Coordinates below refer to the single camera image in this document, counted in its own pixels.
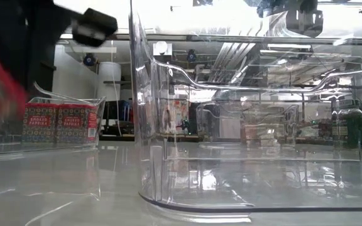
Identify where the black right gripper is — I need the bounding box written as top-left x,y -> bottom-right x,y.
286,8 -> 324,38

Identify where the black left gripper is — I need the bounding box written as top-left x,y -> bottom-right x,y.
0,0 -> 119,92

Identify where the black lid jar brown spice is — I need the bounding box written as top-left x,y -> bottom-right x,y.
258,124 -> 276,148

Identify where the black lid jar red spice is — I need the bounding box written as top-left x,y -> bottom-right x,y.
242,124 -> 259,148

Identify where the long ceiling light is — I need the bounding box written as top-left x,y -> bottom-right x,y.
60,33 -> 131,41

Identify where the white cylindrical tank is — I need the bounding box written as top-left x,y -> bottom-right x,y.
97,62 -> 122,102

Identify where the clear plastic bin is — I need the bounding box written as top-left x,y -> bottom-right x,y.
128,0 -> 362,222
0,81 -> 107,155
196,102 -> 300,149

